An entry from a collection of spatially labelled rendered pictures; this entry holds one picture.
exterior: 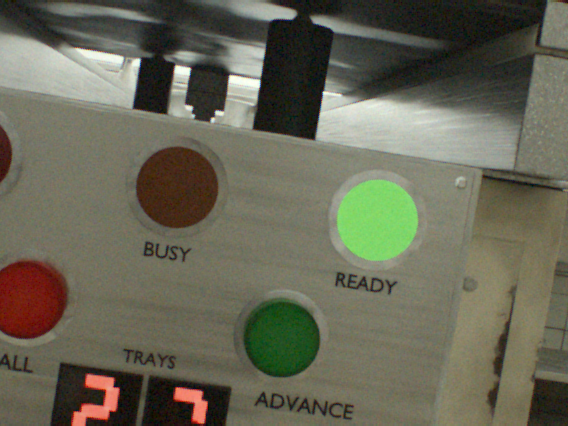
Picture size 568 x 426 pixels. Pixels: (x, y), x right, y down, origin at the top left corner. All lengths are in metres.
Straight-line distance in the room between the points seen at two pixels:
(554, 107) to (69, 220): 0.20
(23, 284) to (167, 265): 0.06
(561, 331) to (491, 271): 4.11
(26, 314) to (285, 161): 0.12
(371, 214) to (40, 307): 0.13
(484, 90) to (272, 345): 0.16
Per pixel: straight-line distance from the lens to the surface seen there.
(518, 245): 0.45
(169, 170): 0.40
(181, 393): 0.41
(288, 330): 0.40
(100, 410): 0.42
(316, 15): 0.50
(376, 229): 0.41
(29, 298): 0.40
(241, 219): 0.40
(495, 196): 0.45
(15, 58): 0.74
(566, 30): 0.42
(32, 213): 0.41
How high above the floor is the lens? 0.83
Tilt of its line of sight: 3 degrees down
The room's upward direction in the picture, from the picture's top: 10 degrees clockwise
